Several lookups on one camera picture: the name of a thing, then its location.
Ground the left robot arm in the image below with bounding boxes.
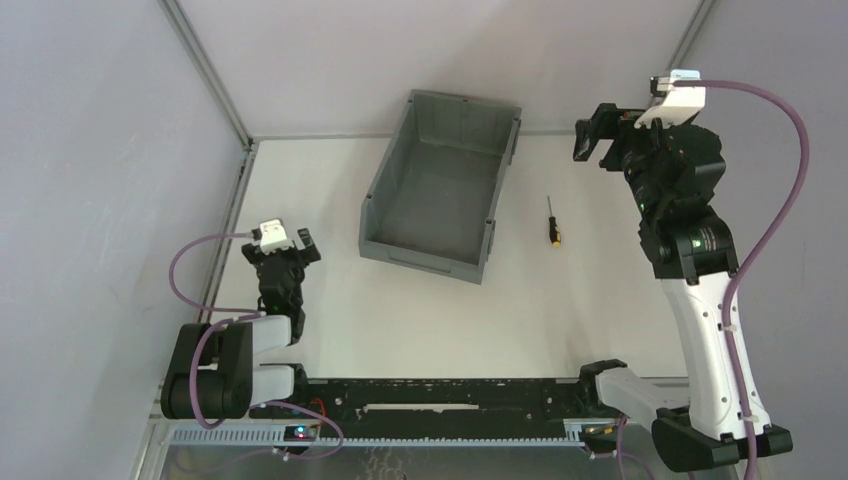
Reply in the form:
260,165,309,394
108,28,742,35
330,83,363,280
160,220,321,429

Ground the grey slotted cable duct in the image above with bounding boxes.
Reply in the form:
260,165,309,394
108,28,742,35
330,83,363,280
170,424,584,447

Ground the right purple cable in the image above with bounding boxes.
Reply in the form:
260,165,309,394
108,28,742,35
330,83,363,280
672,79,812,480

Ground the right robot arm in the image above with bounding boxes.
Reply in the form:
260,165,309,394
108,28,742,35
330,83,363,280
573,103,793,473

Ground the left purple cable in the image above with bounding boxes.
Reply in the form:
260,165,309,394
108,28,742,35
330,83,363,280
168,229,345,462

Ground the black yellow screwdriver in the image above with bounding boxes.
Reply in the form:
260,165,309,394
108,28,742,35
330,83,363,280
547,196,562,246

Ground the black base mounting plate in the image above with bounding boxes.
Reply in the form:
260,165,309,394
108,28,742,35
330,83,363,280
289,378,620,439

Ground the purple cable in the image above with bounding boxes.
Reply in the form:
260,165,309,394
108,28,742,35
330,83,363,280
672,79,812,480
168,229,345,462

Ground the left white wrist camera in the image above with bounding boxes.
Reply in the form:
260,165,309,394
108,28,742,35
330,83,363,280
253,218,295,254

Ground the grey plastic storage bin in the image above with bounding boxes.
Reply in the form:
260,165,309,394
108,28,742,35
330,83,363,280
358,90,522,284

